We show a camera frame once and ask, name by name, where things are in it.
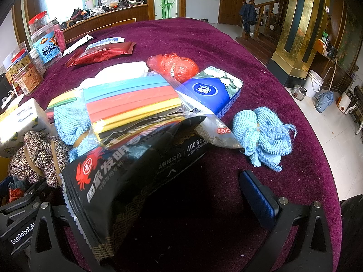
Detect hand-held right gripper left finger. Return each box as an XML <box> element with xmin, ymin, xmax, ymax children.
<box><xmin>28</xmin><ymin>202</ymin><xmax>95</xmax><ymax>272</ymax></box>

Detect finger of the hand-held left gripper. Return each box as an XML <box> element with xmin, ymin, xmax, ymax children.
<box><xmin>0</xmin><ymin>181</ymin><xmax>50</xmax><ymax>219</ymax></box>

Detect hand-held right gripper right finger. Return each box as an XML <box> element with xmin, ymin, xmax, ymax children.
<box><xmin>239</xmin><ymin>170</ymin><xmax>345</xmax><ymax>272</ymax></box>

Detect black tissue packet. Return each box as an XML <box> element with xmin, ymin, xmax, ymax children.
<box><xmin>61</xmin><ymin>113</ymin><xmax>244</xmax><ymax>265</ymax></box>

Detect bag of coloured foam sheets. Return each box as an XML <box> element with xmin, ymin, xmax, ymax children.
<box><xmin>78</xmin><ymin>74</ymin><xmax>216</xmax><ymax>145</ymax></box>

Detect speckled knitted cloth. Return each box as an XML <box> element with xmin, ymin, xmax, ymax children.
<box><xmin>8</xmin><ymin>130</ymin><xmax>71</xmax><ymax>188</ymax></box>

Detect light blue knitted cloth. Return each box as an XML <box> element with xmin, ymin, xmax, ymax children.
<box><xmin>53</xmin><ymin>105</ymin><xmax>98</xmax><ymax>162</ymax></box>
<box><xmin>232</xmin><ymin>106</ymin><xmax>298</xmax><ymax>173</ymax></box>

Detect white lemon print tissue pack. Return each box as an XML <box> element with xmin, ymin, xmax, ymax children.
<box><xmin>0</xmin><ymin>98</ymin><xmax>53</xmax><ymax>158</ymax></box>

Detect loose coloured foam sheets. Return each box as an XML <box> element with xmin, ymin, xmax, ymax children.
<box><xmin>47</xmin><ymin>89</ymin><xmax>86</xmax><ymax>117</ymax></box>

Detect metal kettle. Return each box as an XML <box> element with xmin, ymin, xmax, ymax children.
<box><xmin>292</xmin><ymin>84</ymin><xmax>307</xmax><ymax>100</ymax></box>

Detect blue plastic jug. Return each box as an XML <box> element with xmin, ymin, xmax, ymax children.
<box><xmin>315</xmin><ymin>90</ymin><xmax>334</xmax><ymax>114</ymax></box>

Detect brown snack jar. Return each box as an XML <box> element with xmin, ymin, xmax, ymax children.
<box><xmin>14</xmin><ymin>62</ymin><xmax>46</xmax><ymax>95</ymax></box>

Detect blue tissue pack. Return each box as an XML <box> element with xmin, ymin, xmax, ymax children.
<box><xmin>181</xmin><ymin>66</ymin><xmax>244</xmax><ymax>118</ymax></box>

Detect white bucket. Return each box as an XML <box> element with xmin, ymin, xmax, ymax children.
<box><xmin>303</xmin><ymin>69</ymin><xmax>324</xmax><ymax>98</ymax></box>

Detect yellow label jar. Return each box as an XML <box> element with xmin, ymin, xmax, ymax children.
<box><xmin>3</xmin><ymin>48</ymin><xmax>32</xmax><ymax>91</ymax></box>

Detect white lid jar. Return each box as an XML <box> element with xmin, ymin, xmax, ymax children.
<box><xmin>28</xmin><ymin>48</ymin><xmax>47</xmax><ymax>75</ymax></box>

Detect blue label plastic jar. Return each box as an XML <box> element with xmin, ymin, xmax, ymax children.
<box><xmin>30</xmin><ymin>25</ymin><xmax>63</xmax><ymax>68</ymax></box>

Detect red plastic bag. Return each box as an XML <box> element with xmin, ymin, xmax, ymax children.
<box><xmin>147</xmin><ymin>52</ymin><xmax>199</xmax><ymax>85</ymax></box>

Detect white cloth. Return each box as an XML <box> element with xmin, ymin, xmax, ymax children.
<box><xmin>85</xmin><ymin>61</ymin><xmax>149</xmax><ymax>88</ymax></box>

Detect pink yarn spool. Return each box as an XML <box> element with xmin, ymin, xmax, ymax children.
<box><xmin>54</xmin><ymin>24</ymin><xmax>67</xmax><ymax>51</ymax></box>

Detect red foil packet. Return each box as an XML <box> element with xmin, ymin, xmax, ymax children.
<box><xmin>65</xmin><ymin>41</ymin><xmax>137</xmax><ymax>68</ymax></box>

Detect purple tablecloth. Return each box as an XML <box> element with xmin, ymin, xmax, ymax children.
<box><xmin>28</xmin><ymin>17</ymin><xmax>342</xmax><ymax>272</ymax></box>

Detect blue and white packet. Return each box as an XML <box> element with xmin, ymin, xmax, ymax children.
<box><xmin>85</xmin><ymin>36</ymin><xmax>125</xmax><ymax>52</ymax></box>

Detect red lid plastic jar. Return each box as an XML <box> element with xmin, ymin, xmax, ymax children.
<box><xmin>28</xmin><ymin>11</ymin><xmax>49</xmax><ymax>34</ymax></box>

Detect gold pillar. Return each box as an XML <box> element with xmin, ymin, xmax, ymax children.
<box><xmin>271</xmin><ymin>0</ymin><xmax>332</xmax><ymax>80</ymax></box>

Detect dark jacket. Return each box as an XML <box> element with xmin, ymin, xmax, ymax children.
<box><xmin>239</xmin><ymin>2</ymin><xmax>258</xmax><ymax>34</ymax></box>

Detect wooden stair railing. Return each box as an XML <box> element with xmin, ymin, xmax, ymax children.
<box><xmin>241</xmin><ymin>0</ymin><xmax>290</xmax><ymax>39</ymax></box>

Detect wooden door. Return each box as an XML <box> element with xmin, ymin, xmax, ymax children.
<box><xmin>218</xmin><ymin>0</ymin><xmax>250</xmax><ymax>26</ymax></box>

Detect wooden counter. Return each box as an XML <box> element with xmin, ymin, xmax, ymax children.
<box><xmin>61</xmin><ymin>3</ymin><xmax>149</xmax><ymax>41</ymax></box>

